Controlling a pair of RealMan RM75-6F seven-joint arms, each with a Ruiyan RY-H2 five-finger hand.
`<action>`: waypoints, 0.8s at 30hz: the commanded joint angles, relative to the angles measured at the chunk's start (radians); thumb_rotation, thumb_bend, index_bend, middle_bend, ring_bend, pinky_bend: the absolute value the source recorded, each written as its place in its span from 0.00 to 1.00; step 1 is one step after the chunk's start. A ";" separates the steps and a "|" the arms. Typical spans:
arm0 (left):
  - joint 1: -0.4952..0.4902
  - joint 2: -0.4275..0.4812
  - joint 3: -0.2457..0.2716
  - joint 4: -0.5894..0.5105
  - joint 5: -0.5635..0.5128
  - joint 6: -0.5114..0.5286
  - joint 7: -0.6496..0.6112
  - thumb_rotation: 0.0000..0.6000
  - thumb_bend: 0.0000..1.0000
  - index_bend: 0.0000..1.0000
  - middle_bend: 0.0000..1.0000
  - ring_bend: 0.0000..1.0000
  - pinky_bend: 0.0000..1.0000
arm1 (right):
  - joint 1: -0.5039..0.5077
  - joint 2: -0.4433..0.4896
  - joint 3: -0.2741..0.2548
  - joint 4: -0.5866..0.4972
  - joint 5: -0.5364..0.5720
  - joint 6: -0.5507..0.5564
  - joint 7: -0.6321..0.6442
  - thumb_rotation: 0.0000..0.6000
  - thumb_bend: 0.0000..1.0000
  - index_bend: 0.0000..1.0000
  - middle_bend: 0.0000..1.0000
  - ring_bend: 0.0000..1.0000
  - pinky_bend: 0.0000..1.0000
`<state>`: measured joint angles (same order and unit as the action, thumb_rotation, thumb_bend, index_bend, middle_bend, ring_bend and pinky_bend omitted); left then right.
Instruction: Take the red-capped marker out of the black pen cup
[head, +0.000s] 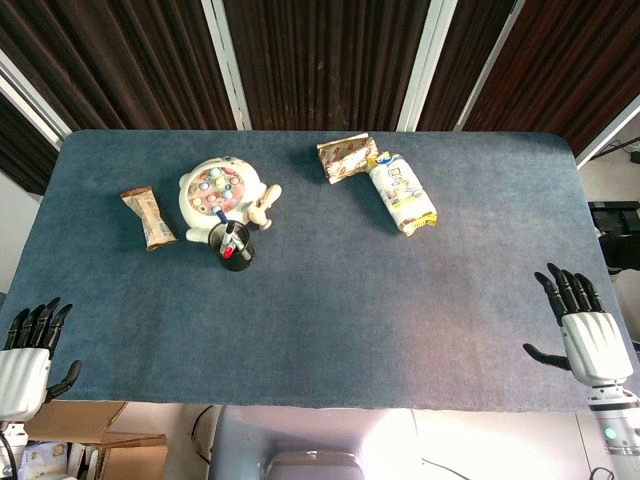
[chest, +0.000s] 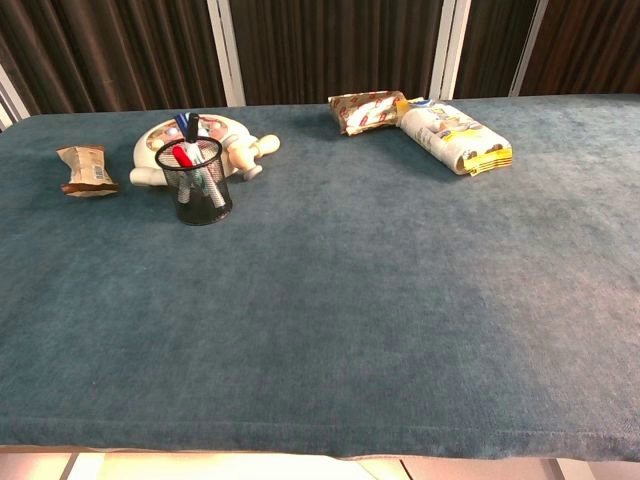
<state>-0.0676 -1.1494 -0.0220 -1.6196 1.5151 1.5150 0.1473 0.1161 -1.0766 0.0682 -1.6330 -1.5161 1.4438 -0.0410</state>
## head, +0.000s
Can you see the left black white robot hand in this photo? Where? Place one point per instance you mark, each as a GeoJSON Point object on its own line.
{"type": "Point", "coordinates": [22, 372]}

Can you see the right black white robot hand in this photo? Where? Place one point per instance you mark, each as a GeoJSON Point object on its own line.
{"type": "Point", "coordinates": [597, 345]}

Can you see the red cap marker pen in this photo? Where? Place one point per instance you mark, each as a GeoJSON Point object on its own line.
{"type": "Point", "coordinates": [228, 251]}

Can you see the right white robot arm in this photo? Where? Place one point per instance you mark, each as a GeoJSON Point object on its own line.
{"type": "Point", "coordinates": [612, 420]}

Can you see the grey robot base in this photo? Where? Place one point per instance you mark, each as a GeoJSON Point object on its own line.
{"type": "Point", "coordinates": [310, 435]}

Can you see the black mesh pen holder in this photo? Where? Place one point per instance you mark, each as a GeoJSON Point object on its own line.
{"type": "Point", "coordinates": [239, 261]}

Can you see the blue cap marker pen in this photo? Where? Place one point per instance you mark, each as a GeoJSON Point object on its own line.
{"type": "Point", "coordinates": [220, 214]}

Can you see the black equipment case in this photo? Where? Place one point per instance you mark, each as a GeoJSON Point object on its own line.
{"type": "Point", "coordinates": [617, 220]}

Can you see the brown snack bar wrapper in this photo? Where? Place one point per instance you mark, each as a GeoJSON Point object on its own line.
{"type": "Point", "coordinates": [150, 217]}

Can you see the white yellow snack bag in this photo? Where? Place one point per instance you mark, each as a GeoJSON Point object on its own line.
{"type": "Point", "coordinates": [402, 192]}

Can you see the white round fishing toy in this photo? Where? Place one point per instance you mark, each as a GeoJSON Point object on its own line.
{"type": "Point", "coordinates": [215, 187]}

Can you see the blue felt table cover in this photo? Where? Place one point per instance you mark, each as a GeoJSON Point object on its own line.
{"type": "Point", "coordinates": [320, 325]}

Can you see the wooden toy mallet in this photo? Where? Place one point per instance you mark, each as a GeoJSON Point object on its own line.
{"type": "Point", "coordinates": [265, 200]}

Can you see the red patterned snack packet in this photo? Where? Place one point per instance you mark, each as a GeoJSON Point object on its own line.
{"type": "Point", "coordinates": [345, 157]}

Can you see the white metal frame post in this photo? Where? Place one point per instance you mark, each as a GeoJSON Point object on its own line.
{"type": "Point", "coordinates": [225, 60]}
{"type": "Point", "coordinates": [425, 65]}
{"type": "Point", "coordinates": [30, 97]}
{"type": "Point", "coordinates": [607, 132]}
{"type": "Point", "coordinates": [492, 60]}

